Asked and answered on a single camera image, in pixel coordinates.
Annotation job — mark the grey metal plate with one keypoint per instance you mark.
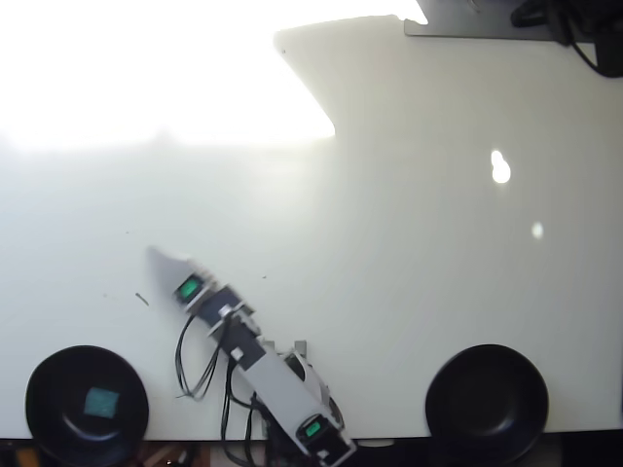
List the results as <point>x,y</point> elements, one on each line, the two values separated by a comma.
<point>477,26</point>

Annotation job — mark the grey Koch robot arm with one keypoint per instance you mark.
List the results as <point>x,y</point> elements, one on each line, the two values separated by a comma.
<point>282,384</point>

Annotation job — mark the black round bowl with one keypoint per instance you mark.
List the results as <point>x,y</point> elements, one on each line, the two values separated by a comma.
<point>53,370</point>
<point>457,370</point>

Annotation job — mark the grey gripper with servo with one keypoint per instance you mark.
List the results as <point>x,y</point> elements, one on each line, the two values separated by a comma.
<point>194,287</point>

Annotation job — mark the blue foam cube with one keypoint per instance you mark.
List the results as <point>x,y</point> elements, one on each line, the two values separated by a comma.
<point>102,402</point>

